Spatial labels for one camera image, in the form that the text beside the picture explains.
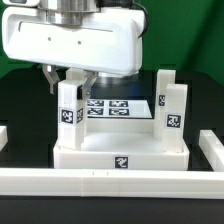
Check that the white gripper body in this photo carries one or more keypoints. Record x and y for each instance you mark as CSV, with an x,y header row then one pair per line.
x,y
108,41

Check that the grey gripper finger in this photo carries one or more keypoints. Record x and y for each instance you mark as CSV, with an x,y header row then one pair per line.
x,y
84,90
50,72

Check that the white desk top tray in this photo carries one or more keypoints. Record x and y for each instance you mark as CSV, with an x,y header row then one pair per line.
x,y
121,144

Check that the white U-shaped marker base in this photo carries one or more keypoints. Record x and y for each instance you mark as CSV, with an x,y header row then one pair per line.
x,y
118,108

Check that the white front fence rail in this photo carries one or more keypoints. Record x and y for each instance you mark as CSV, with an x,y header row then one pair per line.
x,y
110,183

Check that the white fence rail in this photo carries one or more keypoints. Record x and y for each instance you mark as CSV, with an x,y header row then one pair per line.
x,y
110,183
213,149

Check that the white right fence rail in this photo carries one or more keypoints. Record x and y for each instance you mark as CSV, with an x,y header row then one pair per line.
x,y
213,149

